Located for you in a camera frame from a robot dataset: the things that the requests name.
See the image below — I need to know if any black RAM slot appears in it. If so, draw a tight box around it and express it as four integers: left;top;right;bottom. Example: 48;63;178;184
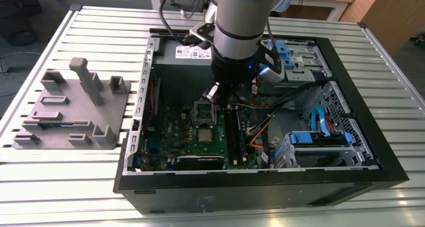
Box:
232;106;244;163
230;106;240;163
226;106;238;163

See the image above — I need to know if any metal socket cover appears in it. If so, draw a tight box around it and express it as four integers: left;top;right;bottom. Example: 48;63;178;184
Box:
194;100;219;127

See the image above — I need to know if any blue plastic bay latch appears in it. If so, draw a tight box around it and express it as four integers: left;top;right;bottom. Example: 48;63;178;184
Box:
275;41;297;70

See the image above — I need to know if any silver CPU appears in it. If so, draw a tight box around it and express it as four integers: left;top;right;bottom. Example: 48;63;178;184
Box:
198;129;214;142

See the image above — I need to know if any silver disk bay with latch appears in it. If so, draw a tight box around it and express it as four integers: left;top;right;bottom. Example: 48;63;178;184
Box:
256;39;335;96

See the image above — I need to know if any small wrist camera box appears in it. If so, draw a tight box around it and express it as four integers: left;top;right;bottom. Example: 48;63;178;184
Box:
184;22;214;50

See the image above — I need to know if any thick black wire bundle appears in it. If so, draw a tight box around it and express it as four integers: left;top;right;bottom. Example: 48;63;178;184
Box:
261;79;335;118

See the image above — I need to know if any dark floor equipment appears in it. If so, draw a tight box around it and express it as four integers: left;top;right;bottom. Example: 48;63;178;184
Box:
0;0;43;46

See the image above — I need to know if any hard disk in blue carrier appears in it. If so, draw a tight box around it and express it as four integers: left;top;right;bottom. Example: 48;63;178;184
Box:
288;131;353;148

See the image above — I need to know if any black PC case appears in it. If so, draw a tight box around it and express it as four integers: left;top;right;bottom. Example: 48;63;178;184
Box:
112;27;412;215

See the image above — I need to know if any red black twisted wire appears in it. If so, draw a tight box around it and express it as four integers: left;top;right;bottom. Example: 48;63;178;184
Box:
148;79;158;128

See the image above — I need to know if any red data wire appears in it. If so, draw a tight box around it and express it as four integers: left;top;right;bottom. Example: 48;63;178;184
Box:
317;116;337;136

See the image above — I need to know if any grey power supply unit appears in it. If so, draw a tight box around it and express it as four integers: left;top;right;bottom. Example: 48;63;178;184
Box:
154;39;216;100

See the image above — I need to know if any black camera cable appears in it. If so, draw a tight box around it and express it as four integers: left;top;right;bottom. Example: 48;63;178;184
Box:
264;19;277;48
159;0;188;43

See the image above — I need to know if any grey parts rack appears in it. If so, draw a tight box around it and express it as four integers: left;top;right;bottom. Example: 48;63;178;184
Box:
11;57;132;150

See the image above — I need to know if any blue data wire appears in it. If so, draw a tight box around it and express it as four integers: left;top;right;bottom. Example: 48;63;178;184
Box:
311;107;333;137

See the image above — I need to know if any orange wire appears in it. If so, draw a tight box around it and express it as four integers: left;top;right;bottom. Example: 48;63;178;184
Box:
248;114;276;150

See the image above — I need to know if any pale blue floor cable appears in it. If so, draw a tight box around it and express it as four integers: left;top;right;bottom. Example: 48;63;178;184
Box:
0;51;43;75

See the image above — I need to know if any wooden cabinet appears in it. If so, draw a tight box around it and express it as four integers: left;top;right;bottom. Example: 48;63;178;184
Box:
360;0;425;57

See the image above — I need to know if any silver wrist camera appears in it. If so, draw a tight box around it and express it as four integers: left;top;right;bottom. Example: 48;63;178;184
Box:
257;64;284;85

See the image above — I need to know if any black graphics card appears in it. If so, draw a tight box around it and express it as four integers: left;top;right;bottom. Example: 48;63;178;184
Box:
175;154;227;171

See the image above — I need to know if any green Dell motherboard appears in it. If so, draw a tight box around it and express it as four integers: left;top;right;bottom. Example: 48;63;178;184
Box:
142;97;263;172

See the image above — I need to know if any RAM stick with blue label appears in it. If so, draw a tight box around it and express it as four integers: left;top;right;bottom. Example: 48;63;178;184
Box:
23;121;91;128

